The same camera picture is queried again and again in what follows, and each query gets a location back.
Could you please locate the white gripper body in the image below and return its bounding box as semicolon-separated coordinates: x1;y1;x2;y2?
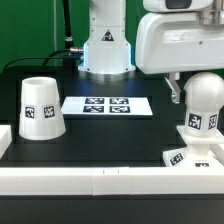
135;0;224;74

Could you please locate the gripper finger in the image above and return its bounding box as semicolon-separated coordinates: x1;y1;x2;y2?
165;72;181;104

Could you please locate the white lamp bulb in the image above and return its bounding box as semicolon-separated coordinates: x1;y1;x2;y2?
184;72;224;137

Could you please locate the white lamp base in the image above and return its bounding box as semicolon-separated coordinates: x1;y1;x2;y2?
162;126;224;168

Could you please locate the white lamp shade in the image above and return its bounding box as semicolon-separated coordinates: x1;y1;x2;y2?
19;77;66;140

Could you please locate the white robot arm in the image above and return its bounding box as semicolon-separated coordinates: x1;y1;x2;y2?
79;0;224;103

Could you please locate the white marker plate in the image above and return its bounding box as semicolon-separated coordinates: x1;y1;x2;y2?
62;96;153;116

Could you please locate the white right fence rail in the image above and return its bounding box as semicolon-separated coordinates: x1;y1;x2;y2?
211;144;224;166

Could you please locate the white fence rail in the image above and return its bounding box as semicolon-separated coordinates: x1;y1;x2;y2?
0;125;12;159
0;167;224;196
211;144;224;166

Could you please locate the black hose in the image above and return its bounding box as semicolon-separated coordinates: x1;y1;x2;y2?
62;0;74;51

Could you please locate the black cable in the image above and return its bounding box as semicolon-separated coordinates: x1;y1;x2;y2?
1;48;84;73

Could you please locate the white front fence rail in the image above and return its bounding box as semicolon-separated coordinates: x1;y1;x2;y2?
0;167;224;196

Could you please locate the white left fence rail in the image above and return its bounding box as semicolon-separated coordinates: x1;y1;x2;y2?
0;125;12;159

